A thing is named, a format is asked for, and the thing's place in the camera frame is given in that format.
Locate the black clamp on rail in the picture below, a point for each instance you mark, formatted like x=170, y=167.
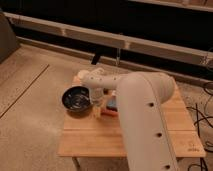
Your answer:
x=96, y=58

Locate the blue sponge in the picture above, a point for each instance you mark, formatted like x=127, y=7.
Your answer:
x=111, y=103

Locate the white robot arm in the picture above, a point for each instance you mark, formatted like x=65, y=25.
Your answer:
x=139, y=96

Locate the black bowl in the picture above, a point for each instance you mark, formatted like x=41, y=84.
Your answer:
x=76, y=99

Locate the grey cabinet corner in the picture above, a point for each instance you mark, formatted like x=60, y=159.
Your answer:
x=8, y=40

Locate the wooden table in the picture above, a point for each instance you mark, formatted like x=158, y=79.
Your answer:
x=103, y=137

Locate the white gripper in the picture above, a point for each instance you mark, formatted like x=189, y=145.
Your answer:
x=96, y=97

